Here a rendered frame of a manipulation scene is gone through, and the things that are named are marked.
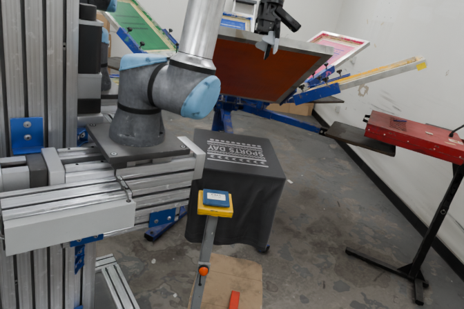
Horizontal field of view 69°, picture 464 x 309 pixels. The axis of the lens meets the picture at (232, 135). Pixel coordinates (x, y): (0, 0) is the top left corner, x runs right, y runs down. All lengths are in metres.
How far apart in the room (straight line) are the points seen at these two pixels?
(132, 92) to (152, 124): 0.10
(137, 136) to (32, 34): 0.35
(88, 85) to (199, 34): 0.44
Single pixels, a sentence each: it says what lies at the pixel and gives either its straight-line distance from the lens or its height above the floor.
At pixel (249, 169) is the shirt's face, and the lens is 1.60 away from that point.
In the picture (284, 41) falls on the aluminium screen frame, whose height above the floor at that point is 1.54.
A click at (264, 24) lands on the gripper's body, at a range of 1.26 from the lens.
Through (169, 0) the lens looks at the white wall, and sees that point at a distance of 6.03.
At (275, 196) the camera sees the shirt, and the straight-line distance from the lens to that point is 1.64.
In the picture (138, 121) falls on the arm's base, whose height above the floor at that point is 1.33.
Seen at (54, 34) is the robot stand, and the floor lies 1.50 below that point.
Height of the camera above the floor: 1.65
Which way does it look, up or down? 21 degrees down
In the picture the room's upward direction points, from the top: 11 degrees clockwise
